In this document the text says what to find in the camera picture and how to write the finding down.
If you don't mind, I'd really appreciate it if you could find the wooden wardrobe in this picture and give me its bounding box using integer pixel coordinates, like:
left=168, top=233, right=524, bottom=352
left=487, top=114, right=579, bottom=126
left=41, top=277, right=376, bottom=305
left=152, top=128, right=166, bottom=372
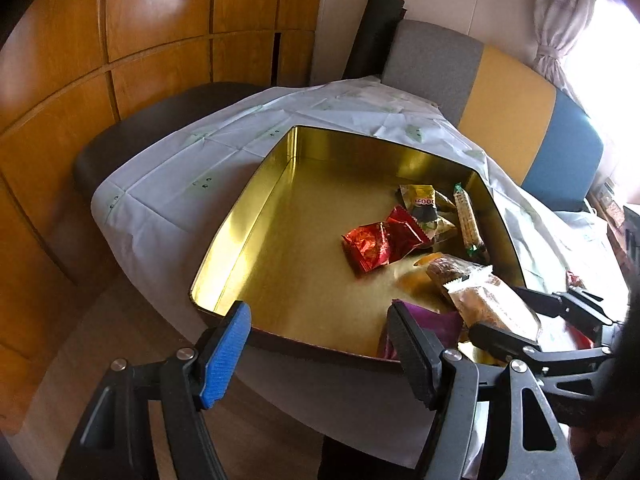
left=0, top=0, right=328, bottom=436

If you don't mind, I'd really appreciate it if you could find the black rolled mat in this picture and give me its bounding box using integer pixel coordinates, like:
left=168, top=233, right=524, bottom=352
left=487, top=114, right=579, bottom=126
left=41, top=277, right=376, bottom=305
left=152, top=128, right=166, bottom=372
left=345, top=0, right=407, bottom=81

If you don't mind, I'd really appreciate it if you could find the white printed tablecloth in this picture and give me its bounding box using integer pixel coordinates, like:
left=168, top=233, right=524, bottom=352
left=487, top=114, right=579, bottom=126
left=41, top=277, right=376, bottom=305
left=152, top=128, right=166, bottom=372
left=90, top=76, right=631, bottom=480

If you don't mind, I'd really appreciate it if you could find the grey yellow blue chair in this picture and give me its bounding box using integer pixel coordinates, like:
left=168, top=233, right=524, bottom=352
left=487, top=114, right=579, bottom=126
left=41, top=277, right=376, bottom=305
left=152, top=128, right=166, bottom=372
left=381, top=20, right=605, bottom=211

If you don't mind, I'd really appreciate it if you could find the green yellow grid snack packet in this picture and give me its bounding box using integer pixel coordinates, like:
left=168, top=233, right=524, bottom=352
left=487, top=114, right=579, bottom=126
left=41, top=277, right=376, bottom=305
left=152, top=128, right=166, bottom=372
left=452, top=182, right=488, bottom=261

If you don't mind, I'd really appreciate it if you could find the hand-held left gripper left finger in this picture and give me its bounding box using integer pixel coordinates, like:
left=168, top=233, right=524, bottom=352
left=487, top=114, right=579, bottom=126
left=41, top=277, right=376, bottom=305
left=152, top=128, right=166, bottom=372
left=57, top=301, right=252, bottom=480

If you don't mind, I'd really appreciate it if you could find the purple snack packet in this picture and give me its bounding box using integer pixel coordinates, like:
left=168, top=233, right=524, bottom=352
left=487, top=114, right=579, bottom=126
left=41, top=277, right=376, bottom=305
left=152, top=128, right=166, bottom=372
left=377, top=302, right=463, bottom=361

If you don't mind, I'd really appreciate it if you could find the clear pastry snack packet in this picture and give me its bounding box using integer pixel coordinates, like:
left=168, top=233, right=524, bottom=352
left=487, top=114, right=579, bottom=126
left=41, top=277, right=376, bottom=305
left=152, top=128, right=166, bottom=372
left=442, top=265, right=543, bottom=346

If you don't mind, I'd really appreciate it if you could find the yellow foil snack packet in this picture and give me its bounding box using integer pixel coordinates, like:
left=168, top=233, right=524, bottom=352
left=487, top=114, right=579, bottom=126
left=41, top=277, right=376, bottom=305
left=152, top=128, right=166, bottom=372
left=399, top=184, right=458, bottom=243

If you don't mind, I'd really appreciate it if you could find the window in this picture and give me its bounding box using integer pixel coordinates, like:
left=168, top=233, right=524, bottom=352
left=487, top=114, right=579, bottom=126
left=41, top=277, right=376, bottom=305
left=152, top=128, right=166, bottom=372
left=565, top=0, right=640, bottom=186

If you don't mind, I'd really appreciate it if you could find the white patterned curtain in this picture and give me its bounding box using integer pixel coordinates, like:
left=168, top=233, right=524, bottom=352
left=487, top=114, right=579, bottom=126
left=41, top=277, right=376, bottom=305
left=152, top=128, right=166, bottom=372
left=532, top=0, right=601, bottom=106

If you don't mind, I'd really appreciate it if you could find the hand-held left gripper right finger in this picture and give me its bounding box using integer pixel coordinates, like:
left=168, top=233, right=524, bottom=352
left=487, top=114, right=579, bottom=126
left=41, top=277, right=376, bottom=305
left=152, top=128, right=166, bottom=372
left=385, top=299, right=576, bottom=480

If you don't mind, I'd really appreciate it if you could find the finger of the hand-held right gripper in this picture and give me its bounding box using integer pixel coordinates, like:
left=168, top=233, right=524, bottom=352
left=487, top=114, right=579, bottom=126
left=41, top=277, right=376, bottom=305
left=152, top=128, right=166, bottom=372
left=515, top=285, right=621, bottom=327
left=467, top=322, right=613, bottom=376

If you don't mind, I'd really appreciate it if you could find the maroon tin box gold interior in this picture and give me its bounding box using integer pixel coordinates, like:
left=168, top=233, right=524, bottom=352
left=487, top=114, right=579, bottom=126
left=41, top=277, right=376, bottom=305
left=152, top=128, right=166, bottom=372
left=189, top=125, right=543, bottom=376

